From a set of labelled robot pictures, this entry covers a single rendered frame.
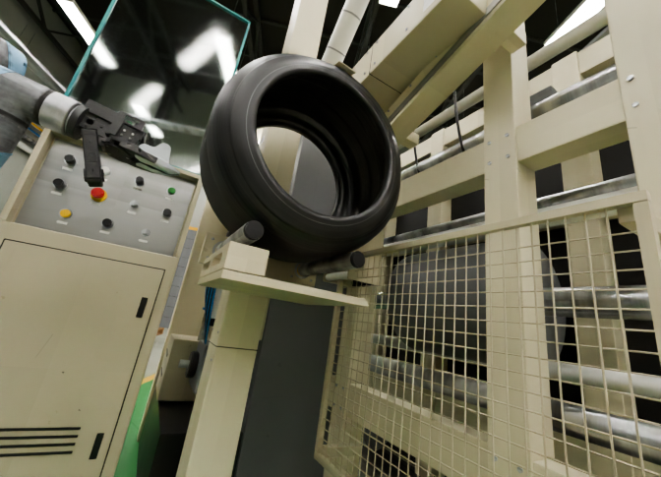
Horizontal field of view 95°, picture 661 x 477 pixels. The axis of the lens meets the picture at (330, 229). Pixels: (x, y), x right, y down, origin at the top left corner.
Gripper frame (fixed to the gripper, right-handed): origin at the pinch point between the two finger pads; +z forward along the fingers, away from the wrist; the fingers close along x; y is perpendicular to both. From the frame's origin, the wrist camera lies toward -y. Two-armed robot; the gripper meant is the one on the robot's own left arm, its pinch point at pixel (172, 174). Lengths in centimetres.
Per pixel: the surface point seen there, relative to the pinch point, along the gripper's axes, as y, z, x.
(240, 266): -16.4, 19.8, -10.6
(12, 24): 516, -556, 878
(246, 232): -9.3, 18.5, -10.6
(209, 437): -58, 36, 26
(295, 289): -17.2, 33.1, -10.6
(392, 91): 70, 55, 4
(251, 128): 13.3, 10.9, -12.2
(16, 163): 220, -451, 1042
